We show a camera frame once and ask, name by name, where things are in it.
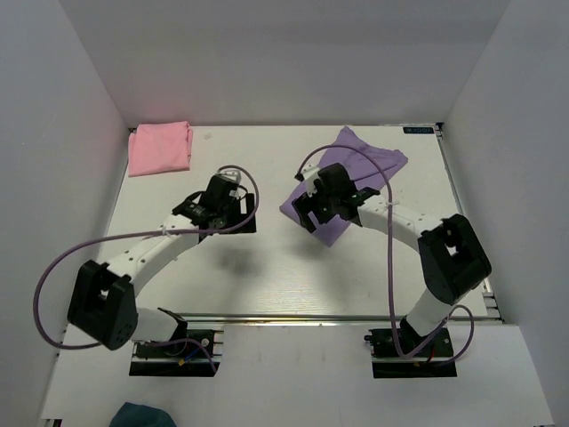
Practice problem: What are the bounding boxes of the blue table label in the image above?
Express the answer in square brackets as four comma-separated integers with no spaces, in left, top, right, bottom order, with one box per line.
[403,126,435,134]

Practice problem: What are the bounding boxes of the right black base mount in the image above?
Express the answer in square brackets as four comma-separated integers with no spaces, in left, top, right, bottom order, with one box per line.
[364,326,459,380]

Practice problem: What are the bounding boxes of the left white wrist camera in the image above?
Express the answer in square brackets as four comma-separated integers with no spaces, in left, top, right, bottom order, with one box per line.
[217,168,242,185]

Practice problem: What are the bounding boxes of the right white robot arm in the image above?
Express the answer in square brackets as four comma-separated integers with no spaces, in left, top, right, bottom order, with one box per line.
[292,163,492,355]

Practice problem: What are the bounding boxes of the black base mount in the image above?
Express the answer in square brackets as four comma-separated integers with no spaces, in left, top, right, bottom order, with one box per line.
[129,308,223,378]
[364,326,459,380]

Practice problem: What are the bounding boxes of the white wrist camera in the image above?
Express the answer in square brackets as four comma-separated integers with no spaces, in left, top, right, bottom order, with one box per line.
[295,165,320,197]
[217,168,242,185]

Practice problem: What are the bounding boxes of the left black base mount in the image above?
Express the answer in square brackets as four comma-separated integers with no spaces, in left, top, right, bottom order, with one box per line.
[129,308,223,378]

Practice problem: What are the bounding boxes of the purple t shirt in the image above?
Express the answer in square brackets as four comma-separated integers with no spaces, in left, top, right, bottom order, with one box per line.
[279,126,408,247]

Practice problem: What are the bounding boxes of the pink t shirt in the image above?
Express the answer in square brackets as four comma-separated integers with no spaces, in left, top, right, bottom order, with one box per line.
[128,121,193,178]

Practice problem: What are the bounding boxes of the dark teal cloth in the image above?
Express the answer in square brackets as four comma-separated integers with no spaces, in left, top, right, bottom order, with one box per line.
[109,402,176,427]

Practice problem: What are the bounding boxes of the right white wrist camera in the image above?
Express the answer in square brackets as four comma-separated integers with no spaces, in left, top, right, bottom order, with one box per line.
[295,165,320,197]

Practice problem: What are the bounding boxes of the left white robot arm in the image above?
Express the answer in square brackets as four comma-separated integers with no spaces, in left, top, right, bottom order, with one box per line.
[68,169,256,355]

